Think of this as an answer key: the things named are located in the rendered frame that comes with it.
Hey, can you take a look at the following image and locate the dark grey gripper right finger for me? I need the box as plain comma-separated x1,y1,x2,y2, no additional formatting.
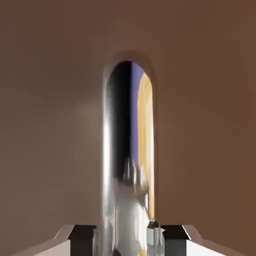
159,224,249,256

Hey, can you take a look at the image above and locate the curved shiny metal drawer handle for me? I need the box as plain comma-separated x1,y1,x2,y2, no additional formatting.
93,59,161,256

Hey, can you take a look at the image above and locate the brown wooden drawer front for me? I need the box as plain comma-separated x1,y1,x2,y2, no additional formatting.
0,0,256,256

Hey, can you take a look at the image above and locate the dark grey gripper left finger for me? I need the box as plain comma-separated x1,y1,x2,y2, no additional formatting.
8,224,97,256

